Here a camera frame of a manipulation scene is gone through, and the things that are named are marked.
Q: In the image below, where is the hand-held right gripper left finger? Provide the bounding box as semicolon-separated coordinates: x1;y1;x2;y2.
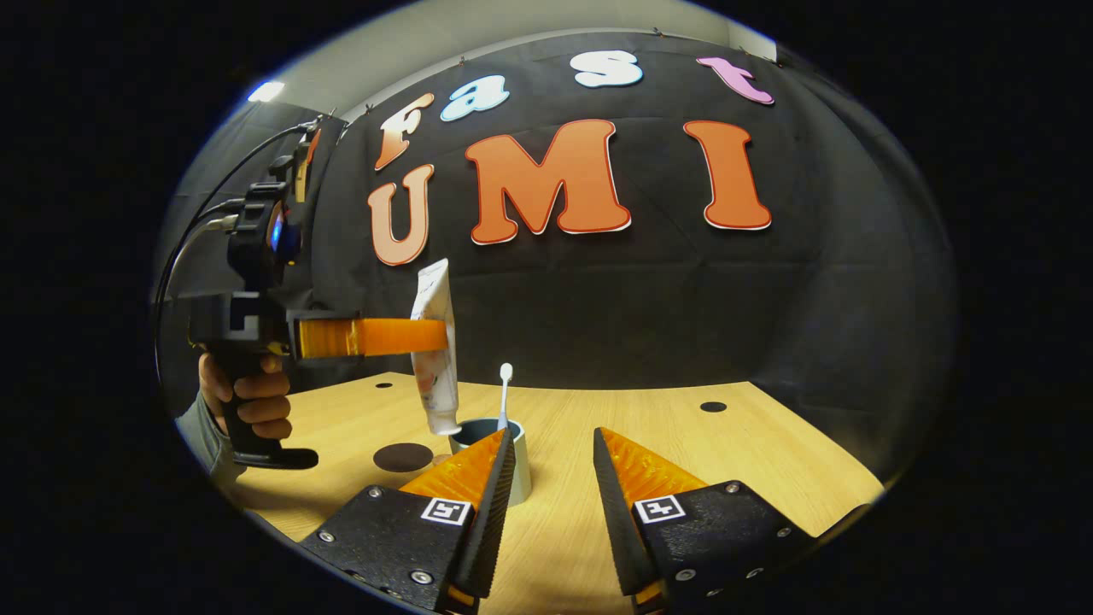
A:
299;427;519;614

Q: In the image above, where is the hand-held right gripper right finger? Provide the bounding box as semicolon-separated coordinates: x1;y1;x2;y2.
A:
592;427;816;614

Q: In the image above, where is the pale blue cup wooden handle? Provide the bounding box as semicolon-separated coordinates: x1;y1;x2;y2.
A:
448;417;533;507

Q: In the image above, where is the white toothpaste tube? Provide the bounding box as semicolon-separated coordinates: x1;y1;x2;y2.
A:
410;259;462;436

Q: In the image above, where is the dark round coaster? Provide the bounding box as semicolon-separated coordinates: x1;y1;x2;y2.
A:
373;442;435;473

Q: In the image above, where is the wooden desktop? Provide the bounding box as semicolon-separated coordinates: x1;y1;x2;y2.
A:
231;372;885;615

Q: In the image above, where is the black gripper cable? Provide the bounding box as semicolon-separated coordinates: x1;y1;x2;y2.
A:
154;120;319;381

